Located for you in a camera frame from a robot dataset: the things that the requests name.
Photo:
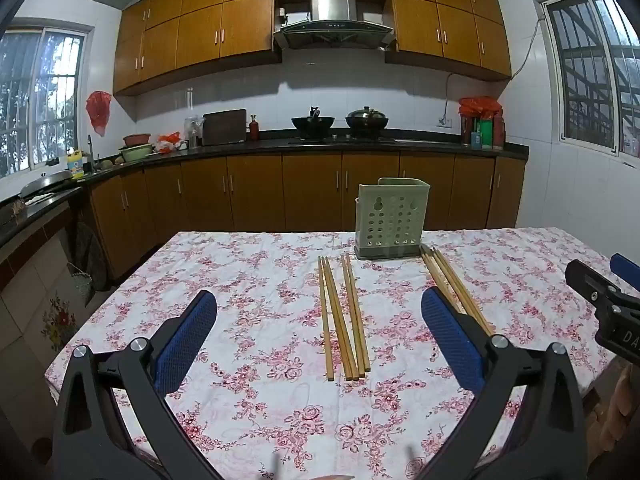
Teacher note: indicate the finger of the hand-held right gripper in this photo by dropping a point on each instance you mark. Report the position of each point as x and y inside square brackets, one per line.
[627, 269]
[595, 285]

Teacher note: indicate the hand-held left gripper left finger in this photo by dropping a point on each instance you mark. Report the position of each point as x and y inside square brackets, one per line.
[187, 332]

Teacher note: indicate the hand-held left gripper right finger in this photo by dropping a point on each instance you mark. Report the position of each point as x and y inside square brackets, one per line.
[450, 332]

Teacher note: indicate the wooden chopstick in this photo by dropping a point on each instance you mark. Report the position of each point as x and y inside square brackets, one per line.
[325, 320]
[430, 270]
[452, 285]
[462, 292]
[349, 315]
[337, 320]
[442, 277]
[358, 315]

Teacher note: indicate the green perforated utensil holder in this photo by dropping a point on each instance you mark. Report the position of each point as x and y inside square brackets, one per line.
[392, 220]

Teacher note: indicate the person's right hand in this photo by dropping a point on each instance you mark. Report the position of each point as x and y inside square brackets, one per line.
[625, 410]

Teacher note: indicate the pink floral tablecloth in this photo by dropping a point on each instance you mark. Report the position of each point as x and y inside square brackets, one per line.
[260, 310]

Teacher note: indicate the white basket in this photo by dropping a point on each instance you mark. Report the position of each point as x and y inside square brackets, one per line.
[82, 285]

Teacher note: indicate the wooden base cabinets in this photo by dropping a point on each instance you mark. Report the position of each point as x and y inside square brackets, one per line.
[260, 190]

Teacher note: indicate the dark red bottle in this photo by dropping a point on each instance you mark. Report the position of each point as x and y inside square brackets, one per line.
[498, 132]

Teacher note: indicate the green basin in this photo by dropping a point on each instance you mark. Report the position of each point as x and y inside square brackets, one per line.
[136, 152]

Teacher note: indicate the orange plastic bag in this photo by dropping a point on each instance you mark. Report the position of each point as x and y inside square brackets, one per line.
[169, 141]

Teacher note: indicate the clear plastic jar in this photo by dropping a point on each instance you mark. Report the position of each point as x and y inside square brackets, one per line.
[194, 132]

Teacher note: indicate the brown basin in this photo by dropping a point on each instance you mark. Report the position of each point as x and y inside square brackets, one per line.
[136, 138]

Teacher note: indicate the yellow detergent bottle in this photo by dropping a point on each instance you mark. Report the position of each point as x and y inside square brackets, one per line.
[76, 164]

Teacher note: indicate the kitchen faucet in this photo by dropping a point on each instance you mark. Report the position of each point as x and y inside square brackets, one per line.
[92, 152]

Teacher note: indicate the black kitchen countertop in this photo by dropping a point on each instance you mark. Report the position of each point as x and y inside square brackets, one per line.
[260, 142]

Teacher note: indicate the barred window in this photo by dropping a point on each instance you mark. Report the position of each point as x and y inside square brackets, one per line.
[595, 65]
[35, 100]

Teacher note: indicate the metal pan lid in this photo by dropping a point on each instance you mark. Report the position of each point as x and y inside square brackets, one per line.
[45, 182]

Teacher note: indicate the dark cutting board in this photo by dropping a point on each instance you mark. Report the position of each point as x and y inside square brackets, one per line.
[225, 127]

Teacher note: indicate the red plastic bag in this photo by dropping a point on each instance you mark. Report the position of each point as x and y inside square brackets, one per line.
[98, 110]
[479, 106]

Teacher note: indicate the small red bottle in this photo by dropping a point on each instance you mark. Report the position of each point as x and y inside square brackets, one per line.
[254, 129]

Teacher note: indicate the gas stove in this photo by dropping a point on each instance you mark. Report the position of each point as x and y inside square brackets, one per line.
[345, 138]

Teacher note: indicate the black pot with lid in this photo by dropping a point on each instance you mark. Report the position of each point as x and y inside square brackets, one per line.
[366, 119]

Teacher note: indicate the black wok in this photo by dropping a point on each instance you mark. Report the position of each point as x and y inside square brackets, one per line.
[312, 122]

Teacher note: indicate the steel range hood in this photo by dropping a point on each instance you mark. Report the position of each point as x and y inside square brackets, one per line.
[332, 20]

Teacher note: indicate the wall socket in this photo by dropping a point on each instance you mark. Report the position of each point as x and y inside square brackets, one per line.
[444, 121]

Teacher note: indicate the wooden wall cabinets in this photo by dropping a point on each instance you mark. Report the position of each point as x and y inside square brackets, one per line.
[200, 35]

